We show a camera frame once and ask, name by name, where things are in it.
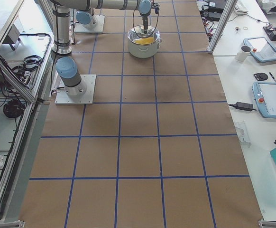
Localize aluminium frame post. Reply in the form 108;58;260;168
207;0;237;54

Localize clear plastic holder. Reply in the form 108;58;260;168
234;122;251;147

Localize black power brick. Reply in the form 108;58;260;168
235;102;254;112

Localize upper blue teach pendant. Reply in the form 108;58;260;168
243;37;276;63

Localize black round disc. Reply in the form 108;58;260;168
253;72;268;81

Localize lower blue teach pendant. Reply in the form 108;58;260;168
252;82;276;119

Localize yellow corn cob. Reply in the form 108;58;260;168
133;37;155;45

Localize white mug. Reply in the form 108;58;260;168
235;45;251;62

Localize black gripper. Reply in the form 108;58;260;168
142;14;148;33

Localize glass pot lid with knob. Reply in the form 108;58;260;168
127;25;160;41

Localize blue teach pendant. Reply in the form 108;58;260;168
252;82;276;119
243;37;276;63

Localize pale green cooking pot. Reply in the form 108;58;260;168
127;37;162;58

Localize coiled black cable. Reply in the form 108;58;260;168
2;98;26;119

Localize brown paper table mat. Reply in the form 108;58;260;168
19;0;262;228

